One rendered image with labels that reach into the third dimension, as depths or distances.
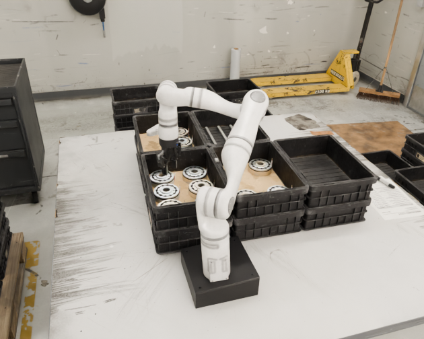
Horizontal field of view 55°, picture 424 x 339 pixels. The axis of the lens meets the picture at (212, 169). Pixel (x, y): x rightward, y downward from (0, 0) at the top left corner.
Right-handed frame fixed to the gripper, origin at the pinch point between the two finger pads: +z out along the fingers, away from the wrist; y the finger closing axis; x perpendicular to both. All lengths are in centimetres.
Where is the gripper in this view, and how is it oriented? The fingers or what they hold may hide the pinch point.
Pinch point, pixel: (169, 167)
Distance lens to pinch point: 161.0
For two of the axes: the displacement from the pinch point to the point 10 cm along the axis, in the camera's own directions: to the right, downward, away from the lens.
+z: -0.2, 8.5, 5.2
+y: 5.0, -4.4, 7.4
